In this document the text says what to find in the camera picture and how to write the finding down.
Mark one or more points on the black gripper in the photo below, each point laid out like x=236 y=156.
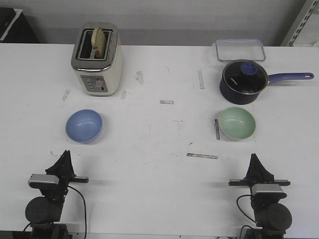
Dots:
x=60 y=191
x=257 y=170

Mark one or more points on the blue bowl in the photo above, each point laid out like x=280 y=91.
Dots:
x=84 y=126

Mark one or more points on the green bowl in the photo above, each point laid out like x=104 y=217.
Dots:
x=237 y=123

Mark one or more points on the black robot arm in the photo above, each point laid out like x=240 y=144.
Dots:
x=44 y=212
x=271 y=218

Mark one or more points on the dark blue saucepan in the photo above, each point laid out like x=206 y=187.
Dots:
x=243 y=99

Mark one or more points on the glass lid with blue knob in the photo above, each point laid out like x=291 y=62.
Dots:
x=245 y=76

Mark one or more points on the cream and steel toaster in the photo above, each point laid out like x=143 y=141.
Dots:
x=99 y=77

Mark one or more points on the clear plastic food container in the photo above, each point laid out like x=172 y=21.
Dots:
x=239 y=48

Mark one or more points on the toast slice in toaster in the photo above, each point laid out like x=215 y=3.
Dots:
x=98 y=42

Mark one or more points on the black box in corner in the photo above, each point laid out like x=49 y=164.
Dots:
x=14 y=27

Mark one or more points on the white slotted shelf upright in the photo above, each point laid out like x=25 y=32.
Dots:
x=304 y=32

